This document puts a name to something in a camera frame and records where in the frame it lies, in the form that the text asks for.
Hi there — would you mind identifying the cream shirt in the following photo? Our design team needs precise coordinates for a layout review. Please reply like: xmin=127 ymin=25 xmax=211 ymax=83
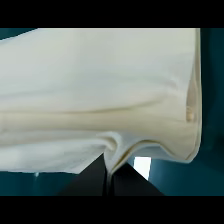
xmin=0 ymin=28 xmax=203 ymax=176

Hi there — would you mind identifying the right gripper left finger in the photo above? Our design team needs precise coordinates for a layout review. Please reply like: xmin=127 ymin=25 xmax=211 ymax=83
xmin=57 ymin=153 xmax=109 ymax=197

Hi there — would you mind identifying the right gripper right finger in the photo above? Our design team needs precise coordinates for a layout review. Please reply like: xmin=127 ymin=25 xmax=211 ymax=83
xmin=107 ymin=161 xmax=165 ymax=197

